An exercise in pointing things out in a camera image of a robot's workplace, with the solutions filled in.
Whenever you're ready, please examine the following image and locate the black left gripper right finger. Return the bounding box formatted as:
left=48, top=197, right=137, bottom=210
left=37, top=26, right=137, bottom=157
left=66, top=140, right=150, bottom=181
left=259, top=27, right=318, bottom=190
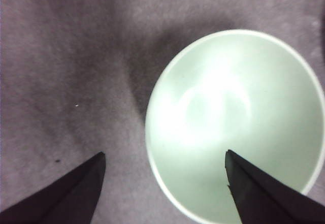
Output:
left=225, top=149, right=325, bottom=224

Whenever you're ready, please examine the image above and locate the green ribbed bowl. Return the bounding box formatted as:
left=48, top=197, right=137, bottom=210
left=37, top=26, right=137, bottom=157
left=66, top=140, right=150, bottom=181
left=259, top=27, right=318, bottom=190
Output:
left=144, top=29, right=325, bottom=224

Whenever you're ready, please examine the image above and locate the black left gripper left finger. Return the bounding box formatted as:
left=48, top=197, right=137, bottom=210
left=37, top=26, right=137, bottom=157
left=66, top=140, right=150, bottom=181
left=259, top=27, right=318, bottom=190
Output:
left=0, top=151, right=106, bottom=224

